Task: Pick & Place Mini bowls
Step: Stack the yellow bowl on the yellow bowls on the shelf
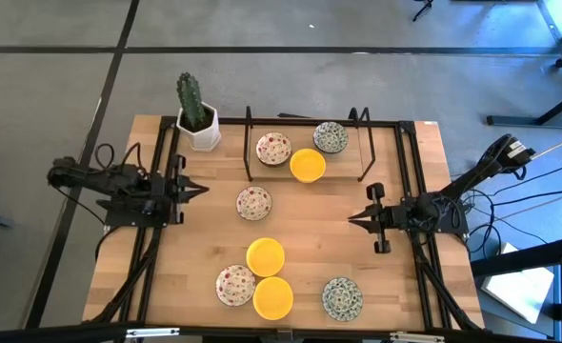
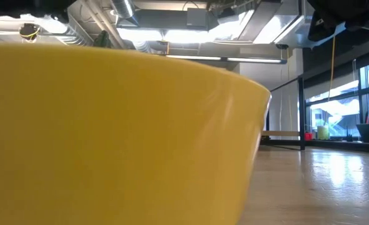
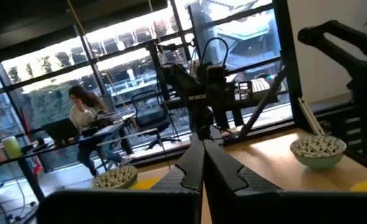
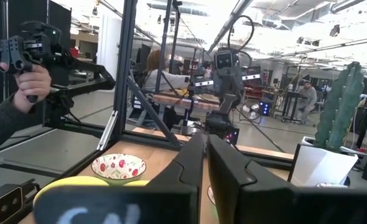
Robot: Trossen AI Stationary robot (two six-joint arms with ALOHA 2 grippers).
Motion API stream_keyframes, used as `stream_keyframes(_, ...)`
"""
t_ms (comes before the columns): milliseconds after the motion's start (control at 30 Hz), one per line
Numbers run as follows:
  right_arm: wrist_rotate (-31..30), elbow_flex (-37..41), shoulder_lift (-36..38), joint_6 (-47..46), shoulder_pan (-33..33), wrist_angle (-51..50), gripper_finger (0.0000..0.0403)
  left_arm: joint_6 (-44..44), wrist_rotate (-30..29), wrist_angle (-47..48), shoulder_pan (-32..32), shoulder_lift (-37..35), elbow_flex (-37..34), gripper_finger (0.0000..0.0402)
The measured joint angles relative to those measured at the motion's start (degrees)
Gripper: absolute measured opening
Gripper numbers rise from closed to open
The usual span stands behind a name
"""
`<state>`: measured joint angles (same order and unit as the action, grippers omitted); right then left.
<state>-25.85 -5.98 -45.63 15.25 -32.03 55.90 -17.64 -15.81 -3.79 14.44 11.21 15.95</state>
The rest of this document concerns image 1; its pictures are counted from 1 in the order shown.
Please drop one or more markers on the white hexagonal plant pot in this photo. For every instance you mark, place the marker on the white hexagonal plant pot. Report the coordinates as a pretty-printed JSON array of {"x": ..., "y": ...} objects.
[{"x": 209, "y": 138}]

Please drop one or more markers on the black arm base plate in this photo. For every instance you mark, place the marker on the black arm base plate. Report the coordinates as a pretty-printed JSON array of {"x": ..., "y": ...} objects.
[
  {"x": 119, "y": 221},
  {"x": 457, "y": 227}
]

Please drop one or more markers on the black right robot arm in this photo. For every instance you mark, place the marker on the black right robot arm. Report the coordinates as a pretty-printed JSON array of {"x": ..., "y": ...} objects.
[{"x": 481, "y": 171}]

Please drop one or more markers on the green cactus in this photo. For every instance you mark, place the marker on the green cactus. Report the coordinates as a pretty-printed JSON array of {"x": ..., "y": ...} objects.
[{"x": 190, "y": 100}]

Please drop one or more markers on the green bowl red floral interior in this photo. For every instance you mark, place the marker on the green bowl red floral interior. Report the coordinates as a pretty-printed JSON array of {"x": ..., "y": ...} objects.
[
  {"x": 274, "y": 148},
  {"x": 235, "y": 285},
  {"x": 254, "y": 203}
]

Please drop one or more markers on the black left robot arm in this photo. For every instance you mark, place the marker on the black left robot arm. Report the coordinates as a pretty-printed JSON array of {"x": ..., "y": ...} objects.
[{"x": 114, "y": 183}]

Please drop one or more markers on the dark metal table base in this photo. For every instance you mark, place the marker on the dark metal table base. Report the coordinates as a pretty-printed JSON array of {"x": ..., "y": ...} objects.
[{"x": 514, "y": 121}]

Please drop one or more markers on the black frame wooden shelf rack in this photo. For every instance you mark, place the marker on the black frame wooden shelf rack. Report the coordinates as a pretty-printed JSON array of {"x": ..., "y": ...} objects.
[{"x": 347, "y": 167}]

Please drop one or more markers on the black side desk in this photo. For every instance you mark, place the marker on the black side desk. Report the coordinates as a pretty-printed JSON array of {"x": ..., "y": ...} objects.
[{"x": 524, "y": 257}]

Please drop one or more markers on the black aluminium rig frame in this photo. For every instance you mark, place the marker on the black aluminium rig frame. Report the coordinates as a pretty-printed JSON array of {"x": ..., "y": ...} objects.
[{"x": 233, "y": 121}]

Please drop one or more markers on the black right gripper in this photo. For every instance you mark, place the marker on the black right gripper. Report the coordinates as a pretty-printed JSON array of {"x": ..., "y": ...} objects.
[{"x": 395, "y": 216}]

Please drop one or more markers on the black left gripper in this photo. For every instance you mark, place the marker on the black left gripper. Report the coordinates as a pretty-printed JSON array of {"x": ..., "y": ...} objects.
[{"x": 171, "y": 190}]

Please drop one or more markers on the plain yellow bowl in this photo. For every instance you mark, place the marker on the plain yellow bowl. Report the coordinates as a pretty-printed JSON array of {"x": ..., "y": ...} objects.
[
  {"x": 307, "y": 165},
  {"x": 273, "y": 298},
  {"x": 265, "y": 257}
]

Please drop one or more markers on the white paper sheet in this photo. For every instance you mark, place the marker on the white paper sheet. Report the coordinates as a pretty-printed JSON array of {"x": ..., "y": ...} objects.
[{"x": 519, "y": 295}]

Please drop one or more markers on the teal bowl blue patterned interior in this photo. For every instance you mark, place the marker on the teal bowl blue patterned interior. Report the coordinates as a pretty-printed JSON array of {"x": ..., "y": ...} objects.
[
  {"x": 342, "y": 299},
  {"x": 330, "y": 137}
]

